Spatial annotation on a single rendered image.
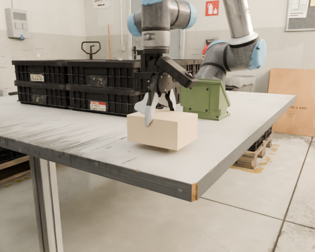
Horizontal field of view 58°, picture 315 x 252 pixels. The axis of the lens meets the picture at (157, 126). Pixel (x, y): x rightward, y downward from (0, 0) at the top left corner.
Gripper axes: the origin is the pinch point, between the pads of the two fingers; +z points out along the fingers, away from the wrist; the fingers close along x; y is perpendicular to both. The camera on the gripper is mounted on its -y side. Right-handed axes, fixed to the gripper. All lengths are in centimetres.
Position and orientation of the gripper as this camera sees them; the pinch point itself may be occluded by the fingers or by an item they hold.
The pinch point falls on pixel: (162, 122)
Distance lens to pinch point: 80.3
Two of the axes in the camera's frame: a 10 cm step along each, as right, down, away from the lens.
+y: -8.5, -1.2, 5.2
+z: 0.1, 9.7, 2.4
